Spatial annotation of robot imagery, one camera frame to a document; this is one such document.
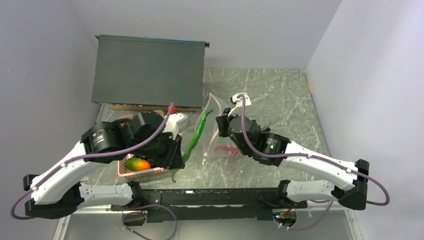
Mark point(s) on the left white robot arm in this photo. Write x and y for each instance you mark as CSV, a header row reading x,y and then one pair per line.
x,y
59,191

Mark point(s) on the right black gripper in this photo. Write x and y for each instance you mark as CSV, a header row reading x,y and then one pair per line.
x,y
223,120

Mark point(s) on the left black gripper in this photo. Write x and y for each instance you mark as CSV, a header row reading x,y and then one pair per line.
x,y
173,158

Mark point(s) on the pink plastic basket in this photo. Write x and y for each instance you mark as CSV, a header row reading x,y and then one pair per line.
x,y
143,175

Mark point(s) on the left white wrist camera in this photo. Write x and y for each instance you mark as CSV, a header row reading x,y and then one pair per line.
x,y
177,121

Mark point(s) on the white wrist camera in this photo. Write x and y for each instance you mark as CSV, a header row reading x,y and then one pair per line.
x,y
177,121
238,103

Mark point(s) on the green orange mango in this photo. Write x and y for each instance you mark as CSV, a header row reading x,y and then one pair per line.
x,y
136,164

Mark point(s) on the dark grey server box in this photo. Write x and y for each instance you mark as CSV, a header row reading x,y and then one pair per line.
x,y
149,71

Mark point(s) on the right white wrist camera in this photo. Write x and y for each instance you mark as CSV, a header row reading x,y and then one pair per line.
x,y
238,103

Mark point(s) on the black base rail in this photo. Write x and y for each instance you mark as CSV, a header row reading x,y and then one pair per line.
x,y
215,204

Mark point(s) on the clear zip top bag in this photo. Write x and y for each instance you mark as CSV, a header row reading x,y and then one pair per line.
x,y
210,138

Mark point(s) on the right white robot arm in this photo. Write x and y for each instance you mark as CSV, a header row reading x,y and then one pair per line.
x,y
341,181

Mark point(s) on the long green pepper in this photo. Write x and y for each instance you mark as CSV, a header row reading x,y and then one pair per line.
x,y
194,140

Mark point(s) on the red chili pepper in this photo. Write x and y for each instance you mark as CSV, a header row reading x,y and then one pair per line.
x,y
231,151

